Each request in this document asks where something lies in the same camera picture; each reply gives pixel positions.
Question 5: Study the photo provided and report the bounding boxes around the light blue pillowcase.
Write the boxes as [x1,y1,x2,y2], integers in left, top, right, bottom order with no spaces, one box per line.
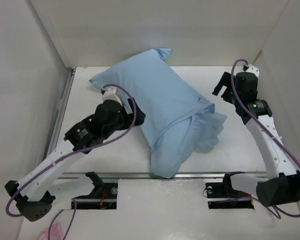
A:
[90,48,226,179]

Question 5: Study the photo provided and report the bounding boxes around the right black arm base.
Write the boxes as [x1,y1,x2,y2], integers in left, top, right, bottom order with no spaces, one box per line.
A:
[202,171,255,210]

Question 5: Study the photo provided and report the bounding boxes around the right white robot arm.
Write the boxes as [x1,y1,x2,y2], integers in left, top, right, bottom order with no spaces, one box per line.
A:
[213,71,300,207]

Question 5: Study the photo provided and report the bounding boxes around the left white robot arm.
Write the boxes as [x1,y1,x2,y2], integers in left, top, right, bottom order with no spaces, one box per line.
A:
[4,98,146,222]

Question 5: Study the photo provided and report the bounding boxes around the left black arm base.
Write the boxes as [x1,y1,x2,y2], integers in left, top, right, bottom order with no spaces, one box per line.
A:
[74,172,119,210]

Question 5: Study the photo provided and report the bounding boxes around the pink cloth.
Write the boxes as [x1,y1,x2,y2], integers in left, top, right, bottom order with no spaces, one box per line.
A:
[37,222,64,240]

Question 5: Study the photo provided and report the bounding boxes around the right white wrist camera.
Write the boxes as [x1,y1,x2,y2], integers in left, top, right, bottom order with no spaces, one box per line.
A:
[242,64,260,78]

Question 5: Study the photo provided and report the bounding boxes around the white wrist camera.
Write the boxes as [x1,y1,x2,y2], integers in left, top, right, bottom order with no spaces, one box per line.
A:
[101,86,122,105]
[242,64,260,78]

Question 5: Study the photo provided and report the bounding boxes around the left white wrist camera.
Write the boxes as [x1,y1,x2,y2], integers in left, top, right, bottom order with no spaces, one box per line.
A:
[101,86,122,105]

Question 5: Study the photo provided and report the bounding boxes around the front aluminium rail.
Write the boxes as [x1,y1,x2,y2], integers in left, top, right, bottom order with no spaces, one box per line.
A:
[59,171,267,179]

